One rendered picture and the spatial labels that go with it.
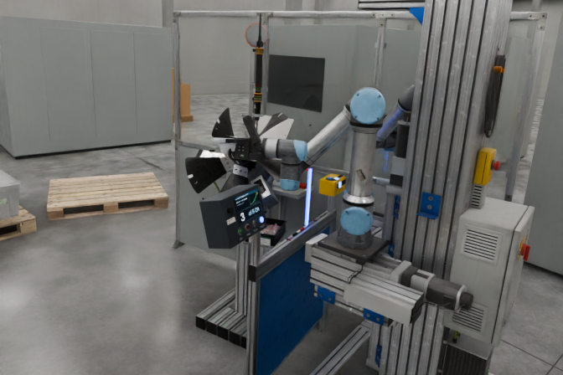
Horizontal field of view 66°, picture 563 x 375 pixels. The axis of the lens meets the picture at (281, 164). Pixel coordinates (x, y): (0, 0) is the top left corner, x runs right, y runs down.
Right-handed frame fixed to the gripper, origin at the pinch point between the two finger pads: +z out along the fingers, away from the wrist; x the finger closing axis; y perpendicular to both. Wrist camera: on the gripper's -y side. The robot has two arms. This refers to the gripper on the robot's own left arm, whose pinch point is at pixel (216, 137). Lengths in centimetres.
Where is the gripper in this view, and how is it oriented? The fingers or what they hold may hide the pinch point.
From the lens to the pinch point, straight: 171.8
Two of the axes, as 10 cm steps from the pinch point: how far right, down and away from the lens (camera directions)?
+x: 1.8, -1.1, 9.8
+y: -0.7, 9.9, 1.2
